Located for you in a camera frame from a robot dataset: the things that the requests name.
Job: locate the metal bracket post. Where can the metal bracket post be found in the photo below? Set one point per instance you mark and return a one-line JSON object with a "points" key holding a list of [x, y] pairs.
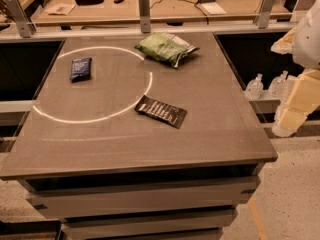
{"points": [[144, 13], [264, 13], [14, 10]]}

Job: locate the black rxbar chocolate wrapper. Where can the black rxbar chocolate wrapper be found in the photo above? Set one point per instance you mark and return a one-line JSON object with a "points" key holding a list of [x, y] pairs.
{"points": [[166, 113]]}

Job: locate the right metal bracket post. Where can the right metal bracket post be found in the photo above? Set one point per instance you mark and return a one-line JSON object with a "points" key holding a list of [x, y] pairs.
{"points": [[264, 13]]}

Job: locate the black cloth bundle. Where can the black cloth bundle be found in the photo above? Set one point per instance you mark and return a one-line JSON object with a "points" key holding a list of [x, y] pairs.
{"points": [[88, 2]]}

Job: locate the paper packet on desk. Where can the paper packet on desk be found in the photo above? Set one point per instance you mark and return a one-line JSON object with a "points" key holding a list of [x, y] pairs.
{"points": [[60, 9]]}

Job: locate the left metal bracket post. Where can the left metal bracket post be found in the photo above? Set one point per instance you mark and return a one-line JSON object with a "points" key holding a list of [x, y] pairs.
{"points": [[14, 10]]}

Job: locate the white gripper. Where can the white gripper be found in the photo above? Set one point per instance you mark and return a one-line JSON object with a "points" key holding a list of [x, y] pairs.
{"points": [[308, 40]]}

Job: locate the dark blue snack pouch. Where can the dark blue snack pouch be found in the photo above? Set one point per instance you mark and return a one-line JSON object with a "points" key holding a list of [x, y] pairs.
{"points": [[80, 69]]}

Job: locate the middle metal bracket post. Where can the middle metal bracket post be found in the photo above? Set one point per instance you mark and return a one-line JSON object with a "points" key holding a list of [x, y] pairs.
{"points": [[144, 13]]}

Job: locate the clear plastic bottle right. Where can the clear plastic bottle right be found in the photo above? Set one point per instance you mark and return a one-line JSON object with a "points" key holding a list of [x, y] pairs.
{"points": [[276, 87]]}

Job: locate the green jalapeno chip bag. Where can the green jalapeno chip bag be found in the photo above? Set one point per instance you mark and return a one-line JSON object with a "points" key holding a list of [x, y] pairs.
{"points": [[165, 47]]}

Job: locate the clear plastic bottle left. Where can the clear plastic bottle left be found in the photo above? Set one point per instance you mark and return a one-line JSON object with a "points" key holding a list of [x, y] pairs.
{"points": [[254, 88]]}

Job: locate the clear plastic bottle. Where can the clear plastic bottle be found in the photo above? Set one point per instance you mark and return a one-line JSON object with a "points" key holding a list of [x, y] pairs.
{"points": [[276, 87], [254, 88]]}

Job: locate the small black remote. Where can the small black remote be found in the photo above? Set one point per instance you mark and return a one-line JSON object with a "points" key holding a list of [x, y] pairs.
{"points": [[118, 1]]}

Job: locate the white paper sheet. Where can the white paper sheet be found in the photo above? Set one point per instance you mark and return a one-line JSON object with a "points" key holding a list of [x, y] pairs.
{"points": [[213, 8]]}

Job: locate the grey drawer cabinet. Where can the grey drawer cabinet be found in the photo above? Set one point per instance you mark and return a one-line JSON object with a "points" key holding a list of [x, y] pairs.
{"points": [[177, 204]]}

